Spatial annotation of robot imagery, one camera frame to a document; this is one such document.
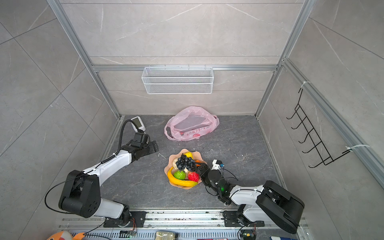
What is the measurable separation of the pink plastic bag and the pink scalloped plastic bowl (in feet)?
0.59

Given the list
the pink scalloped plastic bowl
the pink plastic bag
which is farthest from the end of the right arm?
the pink plastic bag

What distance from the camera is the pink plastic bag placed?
3.36 ft

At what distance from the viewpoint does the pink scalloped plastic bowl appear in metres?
0.80
